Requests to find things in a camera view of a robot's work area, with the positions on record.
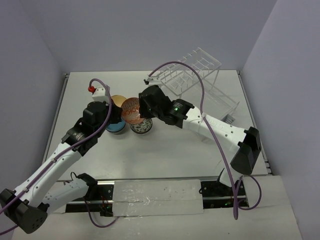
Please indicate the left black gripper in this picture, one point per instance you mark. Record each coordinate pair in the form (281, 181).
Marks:
(116, 114)

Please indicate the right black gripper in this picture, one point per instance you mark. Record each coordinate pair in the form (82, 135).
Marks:
(144, 113)

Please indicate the orange white patterned bowl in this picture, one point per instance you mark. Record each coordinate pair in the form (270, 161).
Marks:
(131, 111)

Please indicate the solid blue bowl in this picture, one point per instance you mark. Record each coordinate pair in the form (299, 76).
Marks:
(116, 128)

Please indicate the blue triangle patterned bowl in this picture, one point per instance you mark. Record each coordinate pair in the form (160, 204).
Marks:
(142, 128)

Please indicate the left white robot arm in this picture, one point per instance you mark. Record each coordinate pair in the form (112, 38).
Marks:
(30, 203)

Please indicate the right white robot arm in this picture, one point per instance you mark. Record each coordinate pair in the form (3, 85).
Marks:
(245, 144)

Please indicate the cream bowl gold rim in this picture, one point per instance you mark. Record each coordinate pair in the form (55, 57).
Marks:
(118, 100)

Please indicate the silver tape patch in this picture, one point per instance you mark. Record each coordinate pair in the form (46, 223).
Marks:
(157, 198)

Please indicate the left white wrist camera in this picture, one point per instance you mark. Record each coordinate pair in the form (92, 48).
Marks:
(100, 93)

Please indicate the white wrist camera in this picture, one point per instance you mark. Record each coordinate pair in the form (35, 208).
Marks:
(151, 81)
(100, 93)

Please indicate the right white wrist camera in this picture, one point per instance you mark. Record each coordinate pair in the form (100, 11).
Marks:
(151, 81)

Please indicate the aluminium table edge rail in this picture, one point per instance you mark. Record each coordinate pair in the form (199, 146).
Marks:
(52, 129)

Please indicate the white wire dish rack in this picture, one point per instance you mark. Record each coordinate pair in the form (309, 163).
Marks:
(197, 81)

